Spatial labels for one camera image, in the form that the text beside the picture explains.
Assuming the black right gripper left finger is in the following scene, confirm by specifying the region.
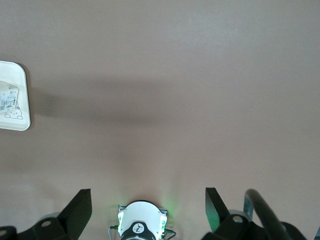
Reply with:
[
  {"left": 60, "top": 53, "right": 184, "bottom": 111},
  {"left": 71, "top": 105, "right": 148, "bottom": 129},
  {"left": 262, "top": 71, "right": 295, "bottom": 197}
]
[{"left": 17, "top": 189, "right": 93, "bottom": 240}]

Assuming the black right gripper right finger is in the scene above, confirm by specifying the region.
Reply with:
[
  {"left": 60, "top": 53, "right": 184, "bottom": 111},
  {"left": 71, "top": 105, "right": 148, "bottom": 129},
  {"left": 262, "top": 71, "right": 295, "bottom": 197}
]
[{"left": 202, "top": 187, "right": 270, "bottom": 240}]

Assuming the blue milk carton green cap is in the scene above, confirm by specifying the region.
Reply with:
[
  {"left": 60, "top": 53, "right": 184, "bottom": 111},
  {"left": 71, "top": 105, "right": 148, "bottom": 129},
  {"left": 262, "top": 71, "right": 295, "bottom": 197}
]
[{"left": 0, "top": 81, "right": 21, "bottom": 113}]

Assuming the cream rabbit print tray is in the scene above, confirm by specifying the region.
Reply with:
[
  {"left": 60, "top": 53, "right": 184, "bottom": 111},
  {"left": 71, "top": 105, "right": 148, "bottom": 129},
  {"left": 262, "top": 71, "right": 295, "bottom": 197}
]
[{"left": 0, "top": 60, "right": 32, "bottom": 132}]

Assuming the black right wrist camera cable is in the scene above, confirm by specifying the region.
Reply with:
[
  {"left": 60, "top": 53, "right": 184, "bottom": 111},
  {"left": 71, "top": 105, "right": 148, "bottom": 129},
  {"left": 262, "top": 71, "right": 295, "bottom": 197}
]
[{"left": 244, "top": 188, "right": 301, "bottom": 240}]

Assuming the black right arm base cable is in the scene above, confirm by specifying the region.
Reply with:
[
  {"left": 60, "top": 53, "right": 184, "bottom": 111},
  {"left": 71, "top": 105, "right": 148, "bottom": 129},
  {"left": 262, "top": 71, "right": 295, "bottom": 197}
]
[{"left": 161, "top": 225, "right": 177, "bottom": 240}]

